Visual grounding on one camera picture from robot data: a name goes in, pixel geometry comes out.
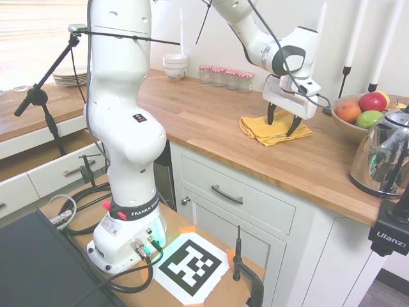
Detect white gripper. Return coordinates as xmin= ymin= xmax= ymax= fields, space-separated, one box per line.
xmin=262 ymin=75 xmax=319 ymax=138

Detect yellow terry cloth towel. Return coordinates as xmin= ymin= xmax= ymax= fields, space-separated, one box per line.
xmin=239 ymin=110 xmax=314 ymax=148

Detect glass jar red gingham lid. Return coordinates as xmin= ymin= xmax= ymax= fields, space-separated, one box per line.
xmin=199 ymin=65 xmax=214 ymax=84
xmin=238 ymin=71 xmax=255 ymax=93
xmin=225 ymin=68 xmax=241 ymax=90
xmin=212 ymin=67 xmax=228 ymax=87

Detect wooden fruit bowl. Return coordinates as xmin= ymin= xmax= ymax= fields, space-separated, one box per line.
xmin=330 ymin=98 xmax=377 ymax=130

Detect orange red peach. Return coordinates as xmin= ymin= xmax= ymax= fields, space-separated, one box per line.
xmin=337 ymin=101 xmax=362 ymax=125

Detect tall black candle holder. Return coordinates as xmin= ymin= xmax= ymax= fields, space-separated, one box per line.
xmin=337 ymin=65 xmax=352 ymax=98

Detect green apple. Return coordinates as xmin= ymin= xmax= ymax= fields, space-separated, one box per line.
xmin=355 ymin=110 xmax=384 ymax=129

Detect red apple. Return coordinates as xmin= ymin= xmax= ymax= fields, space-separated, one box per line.
xmin=357 ymin=92 xmax=389 ymax=113

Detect chrome electric kettle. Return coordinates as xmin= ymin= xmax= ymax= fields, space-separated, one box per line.
xmin=348 ymin=104 xmax=409 ymax=196

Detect yellow fruit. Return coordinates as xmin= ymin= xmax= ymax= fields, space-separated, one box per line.
xmin=376 ymin=91 xmax=391 ymax=109

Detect white bowl with pattern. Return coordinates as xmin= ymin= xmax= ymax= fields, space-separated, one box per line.
xmin=163 ymin=65 xmax=188 ymax=81

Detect stacked white bowls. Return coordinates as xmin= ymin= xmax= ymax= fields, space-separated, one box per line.
xmin=162 ymin=53 xmax=189 ymax=68

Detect short black zip tie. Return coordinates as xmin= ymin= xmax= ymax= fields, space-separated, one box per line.
xmin=195 ymin=1 xmax=212 ymax=45

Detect white kitchen cabinet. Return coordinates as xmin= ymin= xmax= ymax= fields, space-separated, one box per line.
xmin=169 ymin=140 xmax=389 ymax=307

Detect white twisted candle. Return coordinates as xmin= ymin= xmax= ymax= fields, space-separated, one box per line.
xmin=178 ymin=8 xmax=187 ymax=57

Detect large black bar clamp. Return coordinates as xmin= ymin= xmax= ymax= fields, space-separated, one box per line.
xmin=232 ymin=225 xmax=265 ymax=307

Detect long black zip tie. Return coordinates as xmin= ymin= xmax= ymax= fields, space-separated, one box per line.
xmin=78 ymin=29 xmax=181 ymax=46

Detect black white marker sheet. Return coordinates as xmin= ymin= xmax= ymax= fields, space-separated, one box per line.
xmin=153 ymin=232 xmax=231 ymax=305

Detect small black screw clamp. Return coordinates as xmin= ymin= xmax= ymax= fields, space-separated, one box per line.
xmin=78 ymin=152 xmax=102 ymax=189

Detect stack of white plates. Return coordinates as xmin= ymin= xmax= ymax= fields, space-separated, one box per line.
xmin=52 ymin=65 xmax=92 ymax=86

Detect white open drawer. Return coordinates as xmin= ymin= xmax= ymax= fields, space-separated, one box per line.
xmin=0 ymin=127 xmax=109 ymax=201

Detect white window blinds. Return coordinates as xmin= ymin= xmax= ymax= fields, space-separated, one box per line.
xmin=0 ymin=0 xmax=92 ymax=88

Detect black controller box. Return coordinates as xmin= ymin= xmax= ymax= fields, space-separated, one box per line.
xmin=0 ymin=209 xmax=126 ymax=307

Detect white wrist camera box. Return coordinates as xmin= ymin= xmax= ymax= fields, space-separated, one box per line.
xmin=279 ymin=75 xmax=321 ymax=97

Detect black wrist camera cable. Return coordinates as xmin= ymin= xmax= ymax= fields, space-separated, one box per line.
xmin=247 ymin=0 xmax=334 ymax=116

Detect dark curved drawer handle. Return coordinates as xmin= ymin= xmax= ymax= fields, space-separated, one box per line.
xmin=210 ymin=184 xmax=245 ymax=206

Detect black Ulanzi camera mount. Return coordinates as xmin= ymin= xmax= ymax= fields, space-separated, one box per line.
xmin=367 ymin=194 xmax=409 ymax=256

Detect grey cable along arm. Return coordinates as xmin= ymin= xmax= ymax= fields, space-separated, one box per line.
xmin=82 ymin=0 xmax=107 ymax=162

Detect silver drawer handle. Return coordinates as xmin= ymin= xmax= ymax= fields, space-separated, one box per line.
xmin=63 ymin=159 xmax=96 ymax=178

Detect thick black looped cable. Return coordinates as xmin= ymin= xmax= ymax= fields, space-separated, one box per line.
xmin=56 ymin=184 xmax=113 ymax=237

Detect thin black base cable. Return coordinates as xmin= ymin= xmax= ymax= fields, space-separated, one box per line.
xmin=65 ymin=238 xmax=164 ymax=294

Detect grey cable with metal connector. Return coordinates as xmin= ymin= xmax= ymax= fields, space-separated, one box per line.
xmin=47 ymin=194 xmax=78 ymax=228

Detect black camera stand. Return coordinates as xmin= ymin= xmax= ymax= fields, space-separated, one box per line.
xmin=14 ymin=33 xmax=81 ymax=157

